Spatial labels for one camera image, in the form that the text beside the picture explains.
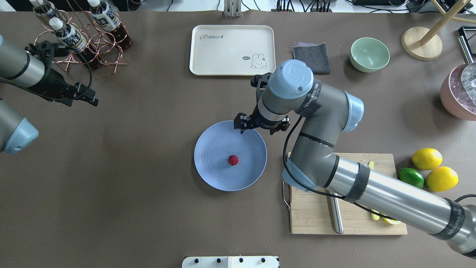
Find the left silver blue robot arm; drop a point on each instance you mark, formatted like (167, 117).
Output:
(30, 69)

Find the copper wire bottle rack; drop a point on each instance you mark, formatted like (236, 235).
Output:
(96, 33)

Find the beige rectangular tray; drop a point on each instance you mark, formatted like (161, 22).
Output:
(232, 50)

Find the yellow lemon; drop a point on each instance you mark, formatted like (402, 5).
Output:
(442, 179)
(427, 159)

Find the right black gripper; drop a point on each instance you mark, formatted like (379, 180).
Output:
(263, 123)

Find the green lime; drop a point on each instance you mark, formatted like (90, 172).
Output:
(412, 177)

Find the dark grey folded cloth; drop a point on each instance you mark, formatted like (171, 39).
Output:
(314, 56)

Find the lemon slices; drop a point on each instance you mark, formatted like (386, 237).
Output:
(375, 215)

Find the dark sauce bottle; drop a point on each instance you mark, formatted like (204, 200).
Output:
(71, 37)
(45, 11)
(110, 23)

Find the pink bowl with ice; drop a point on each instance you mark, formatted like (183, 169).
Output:
(454, 97)

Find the green bowl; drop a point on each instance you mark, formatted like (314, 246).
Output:
(369, 55)

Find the red strawberry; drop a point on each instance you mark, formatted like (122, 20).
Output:
(233, 160)

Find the wooden cutting board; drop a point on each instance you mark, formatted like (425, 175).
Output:
(310, 212)

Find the wooden mug tree stand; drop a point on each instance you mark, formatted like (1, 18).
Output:
(424, 44)

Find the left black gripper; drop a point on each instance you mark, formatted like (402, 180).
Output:
(55, 82)

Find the blue plate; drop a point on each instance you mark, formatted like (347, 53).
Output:
(217, 143)

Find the metal ice scoop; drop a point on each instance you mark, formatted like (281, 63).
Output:
(468, 75)

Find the black handled knife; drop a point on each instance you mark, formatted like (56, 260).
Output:
(337, 219)

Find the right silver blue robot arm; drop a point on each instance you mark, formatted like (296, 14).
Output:
(313, 163)

